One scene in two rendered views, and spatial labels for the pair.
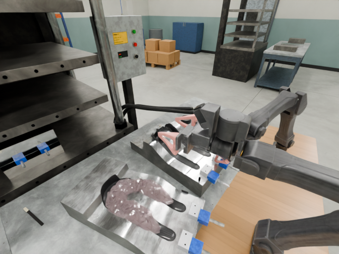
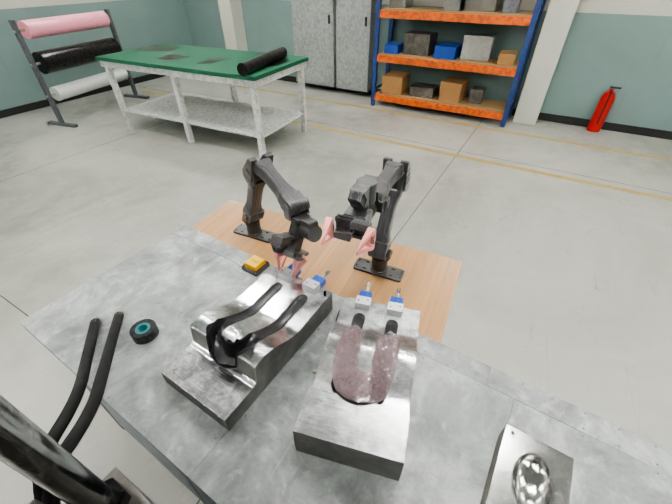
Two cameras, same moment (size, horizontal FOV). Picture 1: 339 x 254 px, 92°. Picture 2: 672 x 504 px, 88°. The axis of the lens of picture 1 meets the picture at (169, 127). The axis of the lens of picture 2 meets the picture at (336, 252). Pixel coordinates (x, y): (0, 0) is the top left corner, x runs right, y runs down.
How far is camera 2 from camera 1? 91 cm
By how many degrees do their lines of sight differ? 74
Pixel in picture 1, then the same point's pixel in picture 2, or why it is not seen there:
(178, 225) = (379, 318)
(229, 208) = (341, 285)
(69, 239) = (426, 456)
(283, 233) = (387, 231)
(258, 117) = (293, 194)
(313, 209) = not seen: hidden behind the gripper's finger
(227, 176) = not seen: hidden behind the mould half
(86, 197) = (387, 421)
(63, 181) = not seen: outside the picture
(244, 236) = (366, 277)
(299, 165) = (385, 179)
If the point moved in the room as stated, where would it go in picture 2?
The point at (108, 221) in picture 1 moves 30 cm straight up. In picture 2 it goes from (403, 384) to (420, 309)
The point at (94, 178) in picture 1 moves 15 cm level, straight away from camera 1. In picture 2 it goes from (349, 428) to (300, 478)
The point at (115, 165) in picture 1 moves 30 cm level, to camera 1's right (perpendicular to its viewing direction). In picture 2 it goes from (315, 402) to (305, 311)
